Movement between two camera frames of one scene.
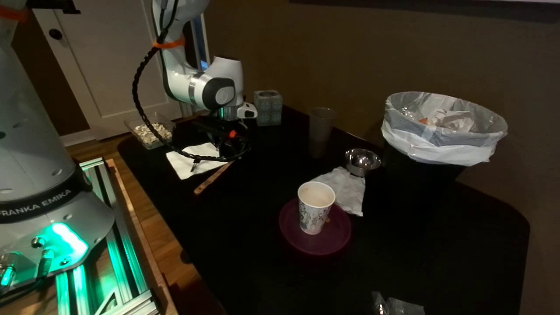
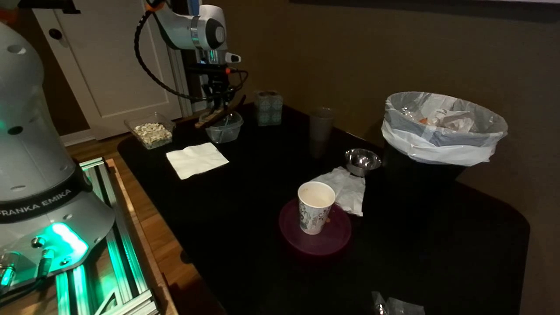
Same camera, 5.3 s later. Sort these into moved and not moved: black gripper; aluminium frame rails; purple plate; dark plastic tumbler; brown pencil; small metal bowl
Moved: brown pencil; black gripper
Not moved: aluminium frame rails; dark plastic tumbler; small metal bowl; purple plate
